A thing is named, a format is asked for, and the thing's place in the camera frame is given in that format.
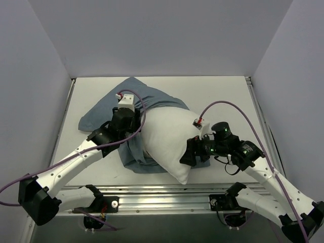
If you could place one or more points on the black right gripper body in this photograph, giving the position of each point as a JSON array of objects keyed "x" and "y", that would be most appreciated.
[{"x": 192, "y": 148}]

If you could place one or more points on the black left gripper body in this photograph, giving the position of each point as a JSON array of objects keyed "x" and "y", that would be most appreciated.
[{"x": 136, "y": 117}]

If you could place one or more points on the blue-grey pillowcase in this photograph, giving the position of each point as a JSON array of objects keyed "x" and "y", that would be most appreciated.
[{"x": 131, "y": 152}]

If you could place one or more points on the white pillow insert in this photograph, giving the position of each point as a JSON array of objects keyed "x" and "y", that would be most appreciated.
[{"x": 164, "y": 137}]

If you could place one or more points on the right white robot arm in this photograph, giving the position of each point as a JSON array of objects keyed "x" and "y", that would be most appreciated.
[{"x": 298, "y": 216}]

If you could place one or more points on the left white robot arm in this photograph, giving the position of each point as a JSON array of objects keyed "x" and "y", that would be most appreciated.
[{"x": 42, "y": 196}]

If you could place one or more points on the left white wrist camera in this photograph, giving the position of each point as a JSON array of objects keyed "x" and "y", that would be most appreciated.
[{"x": 125, "y": 101}]

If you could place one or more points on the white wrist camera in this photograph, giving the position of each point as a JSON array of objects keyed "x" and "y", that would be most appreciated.
[
  {"x": 125, "y": 101},
  {"x": 202, "y": 125}
]

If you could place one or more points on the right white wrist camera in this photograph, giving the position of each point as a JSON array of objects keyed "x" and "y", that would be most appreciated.
[{"x": 202, "y": 125}]

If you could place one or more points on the aluminium mounting rail frame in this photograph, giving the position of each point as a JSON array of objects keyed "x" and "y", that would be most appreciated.
[{"x": 214, "y": 98}]

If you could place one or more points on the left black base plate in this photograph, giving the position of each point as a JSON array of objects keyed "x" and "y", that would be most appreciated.
[{"x": 104, "y": 204}]

